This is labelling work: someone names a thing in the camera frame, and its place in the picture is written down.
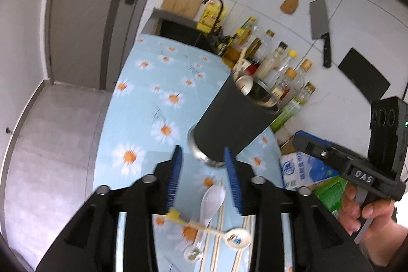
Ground grey door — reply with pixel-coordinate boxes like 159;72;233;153
45;0;169;91

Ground yellow dish soap bottle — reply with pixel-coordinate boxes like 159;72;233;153
196;1;227;33

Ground yellow-tipped printed small spoon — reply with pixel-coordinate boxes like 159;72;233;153
166;208;251;250

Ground tall gold cap clear bottle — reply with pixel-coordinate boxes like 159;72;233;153
291;59;312;91

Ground black sink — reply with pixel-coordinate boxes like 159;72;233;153
153;7;217;53

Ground white and blue salt bag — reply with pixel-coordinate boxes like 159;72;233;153
280;151;340;191

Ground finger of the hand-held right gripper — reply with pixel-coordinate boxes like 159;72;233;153
292;131;351;176

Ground person's right hand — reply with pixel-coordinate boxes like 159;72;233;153
338;184;408;266

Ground gold cap amber bottle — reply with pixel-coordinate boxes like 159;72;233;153
255;30;275;65

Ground black cap sauce bottle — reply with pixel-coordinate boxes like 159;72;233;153
255;42;288;78

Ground yellow cap clear bottle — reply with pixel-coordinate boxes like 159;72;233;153
271;50;297;81

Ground orange cap yellow label bottle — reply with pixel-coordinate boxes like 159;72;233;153
271;67;297;100

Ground green package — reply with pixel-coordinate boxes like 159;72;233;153
314;178;349;218

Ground black faucet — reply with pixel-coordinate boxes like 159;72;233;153
202;0;225;33

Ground red label dark bottle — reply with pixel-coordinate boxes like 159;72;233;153
242;58;259;76

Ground black flat panel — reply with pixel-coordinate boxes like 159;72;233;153
338;47;391;103

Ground cream chopstick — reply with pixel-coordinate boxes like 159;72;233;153
234;216;253;272
210;206;227;272
202;227;220;272

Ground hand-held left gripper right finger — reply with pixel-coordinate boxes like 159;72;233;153
224;147;373;272

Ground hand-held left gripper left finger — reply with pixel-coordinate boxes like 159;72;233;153
36;145;183;272

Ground blue daisy print tablecloth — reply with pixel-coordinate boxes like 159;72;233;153
92;34;294;272

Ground plain white spoon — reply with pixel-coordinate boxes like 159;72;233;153
191;185;226;252

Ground dark olive bottle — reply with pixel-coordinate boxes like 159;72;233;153
215;34;235;57

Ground green label bottle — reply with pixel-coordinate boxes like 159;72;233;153
271;82;317;132

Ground black-handled cleaver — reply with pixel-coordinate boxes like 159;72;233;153
309;0;333;69

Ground white printed ceramic spoon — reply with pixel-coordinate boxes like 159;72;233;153
183;246;205;262

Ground yellow label oil bottle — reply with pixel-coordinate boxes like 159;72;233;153
234;16;257;46

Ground black utensil holder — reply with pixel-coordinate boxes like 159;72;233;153
186;71;283;168

